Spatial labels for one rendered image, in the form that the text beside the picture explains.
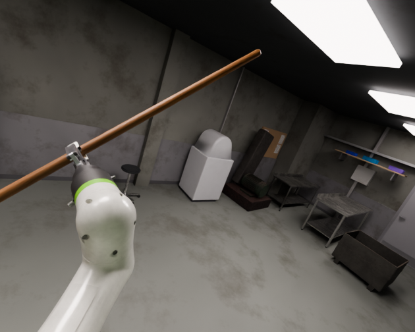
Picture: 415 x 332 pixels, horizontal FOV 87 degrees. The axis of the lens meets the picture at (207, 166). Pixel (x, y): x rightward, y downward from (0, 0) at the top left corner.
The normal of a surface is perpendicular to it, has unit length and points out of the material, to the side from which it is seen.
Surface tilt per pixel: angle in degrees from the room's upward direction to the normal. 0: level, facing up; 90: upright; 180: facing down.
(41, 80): 90
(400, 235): 90
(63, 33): 90
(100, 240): 99
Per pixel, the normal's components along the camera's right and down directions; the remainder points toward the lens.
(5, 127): 0.54, 0.43
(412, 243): -0.78, -0.08
